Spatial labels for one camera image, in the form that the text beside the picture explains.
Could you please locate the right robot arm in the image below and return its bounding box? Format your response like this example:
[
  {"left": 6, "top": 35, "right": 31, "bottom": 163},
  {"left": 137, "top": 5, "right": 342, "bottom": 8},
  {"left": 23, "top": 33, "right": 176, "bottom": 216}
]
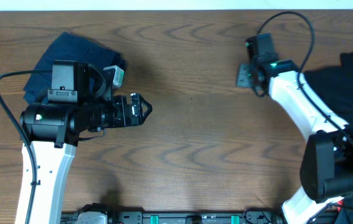
[{"left": 236, "top": 34, "right": 353, "bottom": 223}]

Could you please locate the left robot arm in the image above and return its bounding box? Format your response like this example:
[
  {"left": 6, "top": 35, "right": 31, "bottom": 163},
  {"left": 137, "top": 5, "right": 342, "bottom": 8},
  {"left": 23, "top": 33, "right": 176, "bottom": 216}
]
[{"left": 16, "top": 60, "right": 153, "bottom": 223}]

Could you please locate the folded navy blue garment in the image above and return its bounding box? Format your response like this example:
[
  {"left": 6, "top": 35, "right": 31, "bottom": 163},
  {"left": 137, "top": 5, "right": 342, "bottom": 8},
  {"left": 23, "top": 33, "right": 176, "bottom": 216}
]
[{"left": 24, "top": 32, "right": 127, "bottom": 104}]

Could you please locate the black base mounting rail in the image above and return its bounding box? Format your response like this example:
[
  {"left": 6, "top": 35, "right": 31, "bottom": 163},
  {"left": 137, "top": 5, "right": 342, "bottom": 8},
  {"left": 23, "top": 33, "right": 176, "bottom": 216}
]
[{"left": 60, "top": 203, "right": 287, "bottom": 224}]

